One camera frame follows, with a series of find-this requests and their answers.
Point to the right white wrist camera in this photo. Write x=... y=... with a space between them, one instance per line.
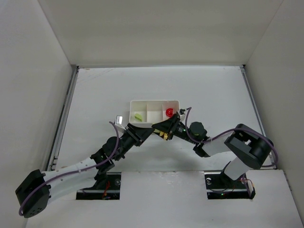
x=182 y=113

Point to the white three-compartment container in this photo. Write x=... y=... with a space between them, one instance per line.
x=152 y=111

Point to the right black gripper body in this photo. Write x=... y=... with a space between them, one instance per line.
x=174 y=126

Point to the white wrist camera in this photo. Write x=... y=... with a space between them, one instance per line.
x=182 y=113
x=119 y=123

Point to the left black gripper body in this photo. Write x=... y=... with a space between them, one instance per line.
x=134 y=135

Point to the left aluminium rail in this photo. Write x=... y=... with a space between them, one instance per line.
x=60 y=129

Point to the aluminium rail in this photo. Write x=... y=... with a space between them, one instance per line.
x=273 y=165
x=60 y=129

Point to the right aluminium rail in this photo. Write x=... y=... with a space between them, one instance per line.
x=273 y=165

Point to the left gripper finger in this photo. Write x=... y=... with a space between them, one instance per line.
x=138 y=132
x=141 y=140

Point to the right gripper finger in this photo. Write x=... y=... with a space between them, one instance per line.
x=164 y=127
x=174 y=120

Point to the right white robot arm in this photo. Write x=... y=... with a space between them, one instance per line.
x=249 y=147

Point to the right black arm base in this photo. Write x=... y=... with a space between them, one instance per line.
x=220 y=187

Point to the red round lego piece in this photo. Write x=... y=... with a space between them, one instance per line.
x=169 y=112

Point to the green lego brick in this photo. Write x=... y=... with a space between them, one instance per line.
x=138 y=117

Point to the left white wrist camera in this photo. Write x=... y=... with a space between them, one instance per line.
x=119 y=123

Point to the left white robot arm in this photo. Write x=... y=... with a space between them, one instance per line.
x=40 y=188

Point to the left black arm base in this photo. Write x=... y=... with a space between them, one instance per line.
x=107 y=190

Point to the yellow lego piece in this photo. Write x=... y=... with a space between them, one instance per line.
x=161 y=134

